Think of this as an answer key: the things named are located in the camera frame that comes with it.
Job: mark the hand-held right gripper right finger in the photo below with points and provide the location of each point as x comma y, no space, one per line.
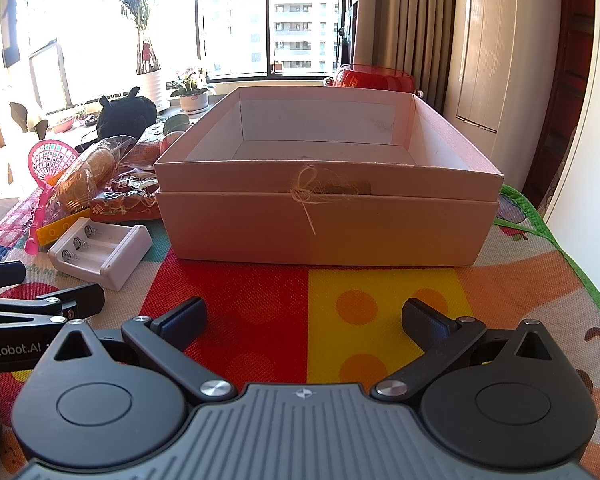
425,322

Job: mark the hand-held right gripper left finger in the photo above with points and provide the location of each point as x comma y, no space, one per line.
182,322

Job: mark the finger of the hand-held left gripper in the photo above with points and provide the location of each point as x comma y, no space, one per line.
2,275
82,299

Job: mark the orange-red snack packet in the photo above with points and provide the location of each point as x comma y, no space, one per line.
125,200

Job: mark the pink toy racket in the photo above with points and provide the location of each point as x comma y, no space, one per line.
50,157

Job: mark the pink cardboard gift box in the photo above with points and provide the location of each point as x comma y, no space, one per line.
330,220

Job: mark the colourful printed mat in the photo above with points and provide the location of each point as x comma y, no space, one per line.
380,290

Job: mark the white battery charger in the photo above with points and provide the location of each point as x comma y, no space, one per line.
125,255

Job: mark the yellow toy brick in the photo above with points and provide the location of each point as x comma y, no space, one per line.
55,230

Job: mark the bread in plastic bag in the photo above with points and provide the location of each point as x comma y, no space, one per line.
90,170

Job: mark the beige armchair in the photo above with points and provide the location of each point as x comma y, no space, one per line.
10,120

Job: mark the black plush toy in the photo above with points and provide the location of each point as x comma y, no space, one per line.
125,115

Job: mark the flowering plant in white pot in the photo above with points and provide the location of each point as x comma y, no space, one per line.
195,101

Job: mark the tall plant in white pot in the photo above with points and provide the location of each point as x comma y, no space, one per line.
152,87

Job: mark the red round container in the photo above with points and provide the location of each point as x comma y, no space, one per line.
375,79

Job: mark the white standing air conditioner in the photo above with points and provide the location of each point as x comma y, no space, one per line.
520,85

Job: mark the beige curtain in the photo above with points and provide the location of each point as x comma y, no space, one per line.
415,20

